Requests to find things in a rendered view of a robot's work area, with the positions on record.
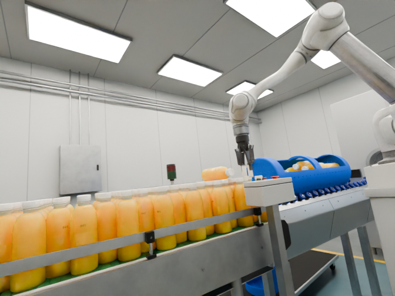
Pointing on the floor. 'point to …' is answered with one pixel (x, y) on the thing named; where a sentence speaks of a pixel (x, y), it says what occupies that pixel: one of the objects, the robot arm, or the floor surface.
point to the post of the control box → (279, 251)
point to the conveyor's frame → (181, 269)
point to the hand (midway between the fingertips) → (247, 171)
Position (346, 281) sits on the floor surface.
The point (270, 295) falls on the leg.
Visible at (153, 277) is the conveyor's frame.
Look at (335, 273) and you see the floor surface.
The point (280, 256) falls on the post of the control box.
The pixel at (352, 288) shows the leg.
